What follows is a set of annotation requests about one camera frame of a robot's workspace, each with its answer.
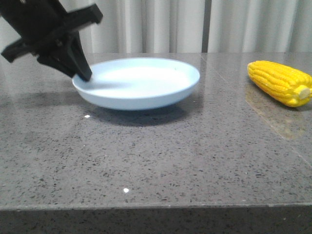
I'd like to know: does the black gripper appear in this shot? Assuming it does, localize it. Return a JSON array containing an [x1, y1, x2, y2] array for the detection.
[[0, 0, 103, 81]]

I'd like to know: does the light blue round plate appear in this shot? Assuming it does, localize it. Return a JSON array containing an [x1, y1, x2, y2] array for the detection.
[[72, 58, 200, 111]]

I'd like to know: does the yellow corn cob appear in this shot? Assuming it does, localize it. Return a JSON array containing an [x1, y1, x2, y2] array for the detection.
[[247, 60, 312, 107]]

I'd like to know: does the white pleated curtain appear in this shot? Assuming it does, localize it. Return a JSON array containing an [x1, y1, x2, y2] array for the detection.
[[0, 0, 312, 54]]

